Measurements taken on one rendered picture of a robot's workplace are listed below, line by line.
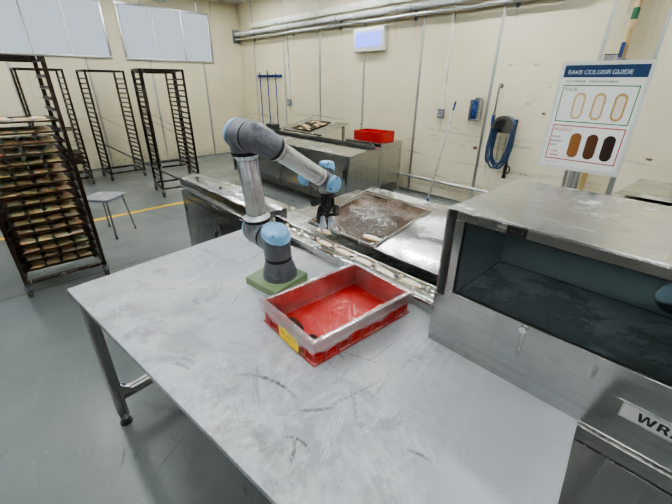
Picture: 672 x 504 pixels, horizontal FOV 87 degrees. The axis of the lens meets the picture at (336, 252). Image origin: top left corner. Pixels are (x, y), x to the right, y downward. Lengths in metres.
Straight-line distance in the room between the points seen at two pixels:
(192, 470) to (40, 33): 7.51
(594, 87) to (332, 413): 1.67
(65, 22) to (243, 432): 7.96
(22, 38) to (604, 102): 7.99
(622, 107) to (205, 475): 2.40
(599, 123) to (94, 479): 2.73
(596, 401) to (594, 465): 0.21
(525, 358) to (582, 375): 0.14
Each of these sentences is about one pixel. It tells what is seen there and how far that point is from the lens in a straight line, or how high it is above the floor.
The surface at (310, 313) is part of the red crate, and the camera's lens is 1.39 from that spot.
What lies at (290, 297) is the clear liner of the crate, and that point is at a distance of 1.37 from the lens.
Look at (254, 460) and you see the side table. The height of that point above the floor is 0.82.
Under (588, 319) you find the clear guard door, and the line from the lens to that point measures 1.07.
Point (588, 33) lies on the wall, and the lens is 5.05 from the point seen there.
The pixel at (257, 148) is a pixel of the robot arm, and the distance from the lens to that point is 1.36.
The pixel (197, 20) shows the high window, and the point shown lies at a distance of 9.23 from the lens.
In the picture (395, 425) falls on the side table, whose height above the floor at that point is 0.82.
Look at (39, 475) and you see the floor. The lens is 2.34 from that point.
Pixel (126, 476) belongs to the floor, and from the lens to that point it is 2.14.
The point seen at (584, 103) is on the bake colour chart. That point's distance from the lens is 1.98.
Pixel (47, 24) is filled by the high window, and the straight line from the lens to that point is 8.43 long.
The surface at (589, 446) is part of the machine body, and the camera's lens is 1.29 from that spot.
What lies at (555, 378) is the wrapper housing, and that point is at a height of 0.91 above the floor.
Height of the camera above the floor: 1.63
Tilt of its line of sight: 26 degrees down
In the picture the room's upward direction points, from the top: 1 degrees clockwise
